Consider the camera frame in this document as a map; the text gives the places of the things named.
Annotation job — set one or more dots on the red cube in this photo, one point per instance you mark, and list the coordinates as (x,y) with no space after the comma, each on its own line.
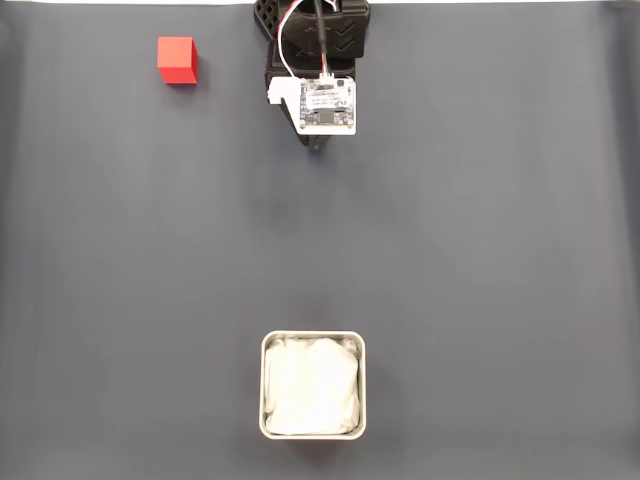
(175,55)

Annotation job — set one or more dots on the beige square box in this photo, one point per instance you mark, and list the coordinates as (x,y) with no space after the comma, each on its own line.
(262,385)

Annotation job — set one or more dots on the dark blue-grey table mat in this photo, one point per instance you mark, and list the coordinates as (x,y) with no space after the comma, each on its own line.
(450,200)

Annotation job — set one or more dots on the white tissue paper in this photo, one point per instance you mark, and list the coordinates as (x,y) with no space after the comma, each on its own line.
(312,385)

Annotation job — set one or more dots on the camera board on white mount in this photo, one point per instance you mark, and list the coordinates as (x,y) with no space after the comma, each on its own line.
(325,105)

